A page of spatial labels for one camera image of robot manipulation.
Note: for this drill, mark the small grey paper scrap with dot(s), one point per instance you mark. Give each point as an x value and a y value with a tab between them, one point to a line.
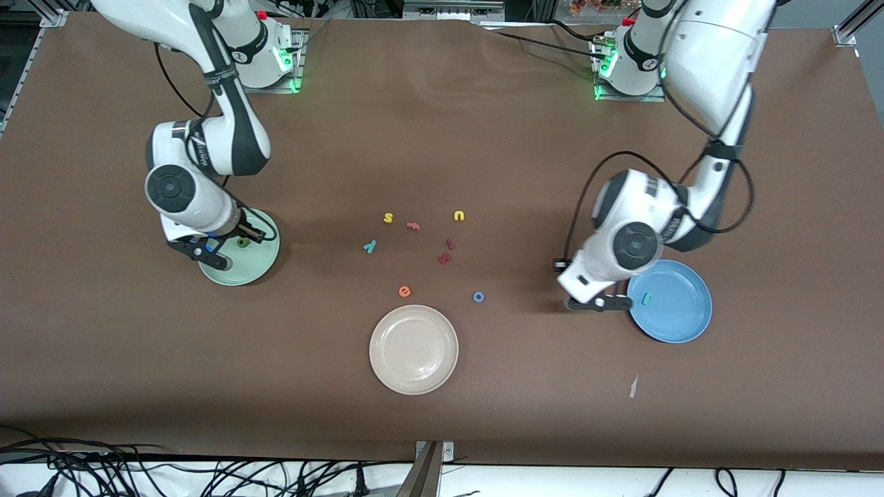
632	386

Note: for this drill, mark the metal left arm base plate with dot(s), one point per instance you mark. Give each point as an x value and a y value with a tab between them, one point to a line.
632	98

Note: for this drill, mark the grey support beam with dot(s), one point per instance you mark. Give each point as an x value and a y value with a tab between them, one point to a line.
423	480

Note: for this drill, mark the orange artificial flowers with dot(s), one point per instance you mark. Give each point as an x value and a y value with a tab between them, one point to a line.
594	5

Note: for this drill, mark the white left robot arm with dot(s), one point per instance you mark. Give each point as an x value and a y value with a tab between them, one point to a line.
711	62

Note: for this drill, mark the blue plate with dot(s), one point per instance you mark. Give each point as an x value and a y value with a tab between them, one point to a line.
680	310

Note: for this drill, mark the grey box behind table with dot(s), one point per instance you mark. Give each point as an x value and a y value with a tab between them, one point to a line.
452	8

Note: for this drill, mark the teal foam letter y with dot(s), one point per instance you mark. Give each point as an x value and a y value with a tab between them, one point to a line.
371	246

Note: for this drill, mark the aluminium frame rail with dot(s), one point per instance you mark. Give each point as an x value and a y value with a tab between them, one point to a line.
848	31
54	17

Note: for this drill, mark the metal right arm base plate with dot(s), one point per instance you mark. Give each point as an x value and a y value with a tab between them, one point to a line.
297	69

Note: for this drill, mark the light green plate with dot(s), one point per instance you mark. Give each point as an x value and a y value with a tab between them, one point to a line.
252	266

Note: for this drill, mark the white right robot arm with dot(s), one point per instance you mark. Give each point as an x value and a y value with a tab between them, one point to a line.
235	131

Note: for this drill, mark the small metal table bracket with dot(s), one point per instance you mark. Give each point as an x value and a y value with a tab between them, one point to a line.
447	451

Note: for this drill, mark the beige plate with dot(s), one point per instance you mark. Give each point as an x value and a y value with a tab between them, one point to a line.
414	349

